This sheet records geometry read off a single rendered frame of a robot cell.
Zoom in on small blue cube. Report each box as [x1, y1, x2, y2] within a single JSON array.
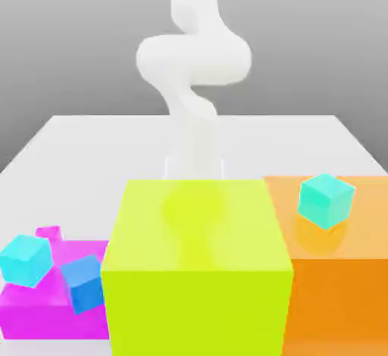
[[59, 253, 105, 316]]

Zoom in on small cyan cube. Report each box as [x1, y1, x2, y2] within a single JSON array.
[[0, 233, 55, 289]]

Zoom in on large magenta box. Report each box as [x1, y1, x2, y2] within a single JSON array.
[[0, 239, 111, 341]]

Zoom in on small magenta cube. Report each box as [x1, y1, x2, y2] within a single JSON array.
[[35, 225, 64, 243]]

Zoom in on small turquoise cube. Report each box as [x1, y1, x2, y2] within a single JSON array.
[[296, 173, 356, 230]]

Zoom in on large orange box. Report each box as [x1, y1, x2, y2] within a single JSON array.
[[262, 175, 388, 356]]

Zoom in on large yellow-green box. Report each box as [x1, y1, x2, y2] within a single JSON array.
[[100, 179, 294, 356]]

